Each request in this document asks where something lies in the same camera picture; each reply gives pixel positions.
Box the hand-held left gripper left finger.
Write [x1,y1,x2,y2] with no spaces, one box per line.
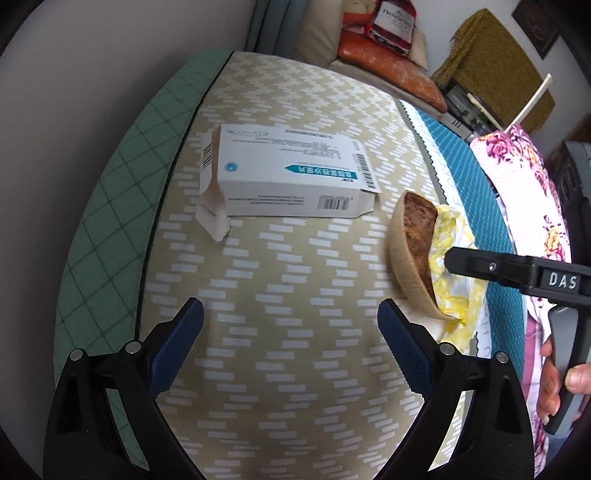
[43,296,206,480]

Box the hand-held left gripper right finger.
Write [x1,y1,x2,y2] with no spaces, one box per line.
[376,298,537,480]

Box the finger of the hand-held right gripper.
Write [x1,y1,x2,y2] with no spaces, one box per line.
[444,247,537,292]

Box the yellow and white wrapper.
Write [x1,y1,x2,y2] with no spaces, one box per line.
[427,205,485,329]

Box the white cardboard medicine box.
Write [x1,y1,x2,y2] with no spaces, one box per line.
[196,124,382,241]

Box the person's right hand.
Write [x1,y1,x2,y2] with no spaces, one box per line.
[537,339,591,426]

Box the teal quilted mat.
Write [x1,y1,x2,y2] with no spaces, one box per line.
[416,108,529,370]

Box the floral pink quilt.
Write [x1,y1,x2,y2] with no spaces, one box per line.
[470,124,573,478]

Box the beige patterned mat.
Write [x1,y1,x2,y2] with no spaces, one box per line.
[139,51,522,480]

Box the green quilted mat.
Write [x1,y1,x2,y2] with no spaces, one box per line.
[53,50,232,467]

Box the short white stick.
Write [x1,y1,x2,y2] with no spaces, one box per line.
[466,92,502,128]

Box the long white stick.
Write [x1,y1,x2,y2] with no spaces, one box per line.
[508,74,553,131]

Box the mustard yellow cloth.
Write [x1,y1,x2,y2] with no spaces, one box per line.
[431,9,555,134]

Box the orange sofa cushion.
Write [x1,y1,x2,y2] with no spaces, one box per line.
[330,34,448,112]

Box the red gift bag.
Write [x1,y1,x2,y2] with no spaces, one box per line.
[365,0,419,56]

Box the cream leather sofa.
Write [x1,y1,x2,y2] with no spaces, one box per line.
[295,0,446,114]

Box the pale yellow printed pillow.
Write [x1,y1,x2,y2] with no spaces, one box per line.
[342,0,384,28]

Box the grey curtain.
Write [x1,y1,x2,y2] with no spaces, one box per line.
[245,0,308,54]

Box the dark wall frame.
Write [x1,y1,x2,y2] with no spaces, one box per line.
[512,0,561,58]

